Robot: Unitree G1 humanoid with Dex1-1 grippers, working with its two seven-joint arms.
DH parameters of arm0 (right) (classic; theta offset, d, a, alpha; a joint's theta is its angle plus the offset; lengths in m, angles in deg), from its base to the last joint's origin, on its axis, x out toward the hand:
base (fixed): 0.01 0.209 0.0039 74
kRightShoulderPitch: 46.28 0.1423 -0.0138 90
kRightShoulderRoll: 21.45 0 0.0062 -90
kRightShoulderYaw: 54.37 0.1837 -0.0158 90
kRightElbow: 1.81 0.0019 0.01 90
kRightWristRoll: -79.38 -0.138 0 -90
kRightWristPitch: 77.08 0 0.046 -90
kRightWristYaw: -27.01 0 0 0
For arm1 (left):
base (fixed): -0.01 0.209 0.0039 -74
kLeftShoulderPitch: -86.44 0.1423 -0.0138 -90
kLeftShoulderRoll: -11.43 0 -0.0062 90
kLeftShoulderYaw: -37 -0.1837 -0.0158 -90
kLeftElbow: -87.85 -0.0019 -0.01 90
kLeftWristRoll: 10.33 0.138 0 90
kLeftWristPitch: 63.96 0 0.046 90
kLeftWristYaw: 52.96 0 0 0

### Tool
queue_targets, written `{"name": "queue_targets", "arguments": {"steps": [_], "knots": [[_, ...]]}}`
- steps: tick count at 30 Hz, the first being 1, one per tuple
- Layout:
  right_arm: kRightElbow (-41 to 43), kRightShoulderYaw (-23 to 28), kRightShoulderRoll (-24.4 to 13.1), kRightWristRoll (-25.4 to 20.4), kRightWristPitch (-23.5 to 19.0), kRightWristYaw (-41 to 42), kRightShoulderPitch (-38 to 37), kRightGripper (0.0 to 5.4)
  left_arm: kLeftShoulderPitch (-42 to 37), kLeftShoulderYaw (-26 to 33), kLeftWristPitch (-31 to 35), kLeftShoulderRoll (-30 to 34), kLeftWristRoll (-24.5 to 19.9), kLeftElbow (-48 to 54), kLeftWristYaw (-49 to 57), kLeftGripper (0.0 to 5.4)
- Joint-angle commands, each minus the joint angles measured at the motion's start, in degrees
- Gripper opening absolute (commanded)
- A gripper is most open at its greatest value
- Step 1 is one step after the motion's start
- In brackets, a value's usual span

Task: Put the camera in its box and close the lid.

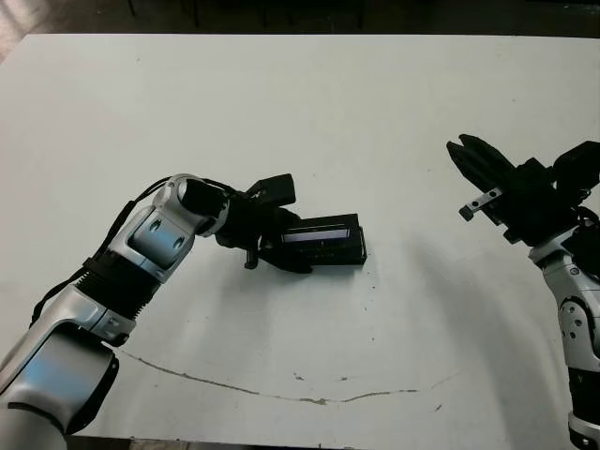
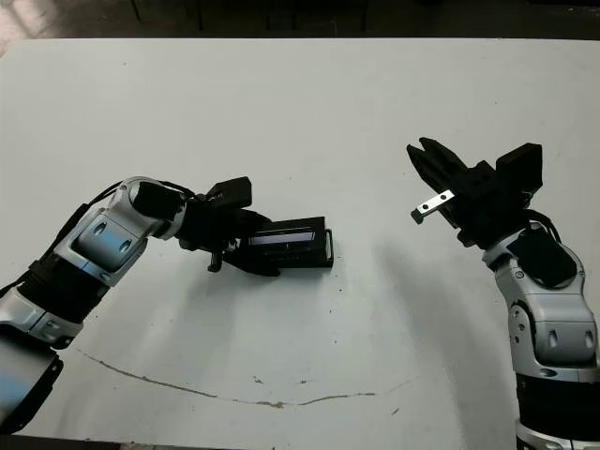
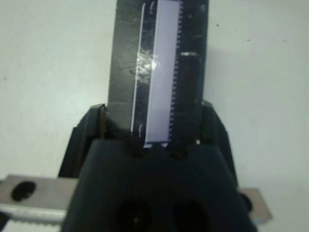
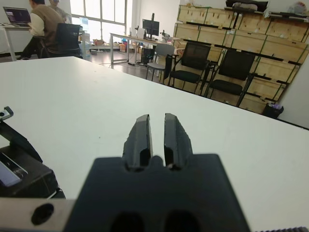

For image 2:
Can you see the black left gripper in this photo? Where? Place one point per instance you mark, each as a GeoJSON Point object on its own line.
{"type": "Point", "coordinates": [211, 225]}

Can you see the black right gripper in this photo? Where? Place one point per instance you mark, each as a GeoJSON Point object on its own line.
{"type": "Point", "coordinates": [487, 206]}

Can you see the black box lid shiny window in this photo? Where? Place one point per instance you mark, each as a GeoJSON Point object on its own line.
{"type": "Point", "coordinates": [290, 244]}

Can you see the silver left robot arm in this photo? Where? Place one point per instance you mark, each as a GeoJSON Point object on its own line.
{"type": "Point", "coordinates": [94, 244]}

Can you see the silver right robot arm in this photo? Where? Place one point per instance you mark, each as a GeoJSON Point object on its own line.
{"type": "Point", "coordinates": [548, 319]}

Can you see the black box with white foam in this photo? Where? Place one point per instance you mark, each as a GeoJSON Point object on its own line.
{"type": "Point", "coordinates": [329, 248]}

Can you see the dark furniture leg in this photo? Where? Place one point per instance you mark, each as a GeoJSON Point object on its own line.
{"type": "Point", "coordinates": [200, 14]}

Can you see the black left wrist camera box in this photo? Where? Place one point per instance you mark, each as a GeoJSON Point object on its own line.
{"type": "Point", "coordinates": [232, 192]}

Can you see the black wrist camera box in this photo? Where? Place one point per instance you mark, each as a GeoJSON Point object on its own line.
{"type": "Point", "coordinates": [522, 171]}
{"type": "Point", "coordinates": [232, 192]}

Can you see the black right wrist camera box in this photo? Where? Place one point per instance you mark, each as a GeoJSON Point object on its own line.
{"type": "Point", "coordinates": [522, 171]}

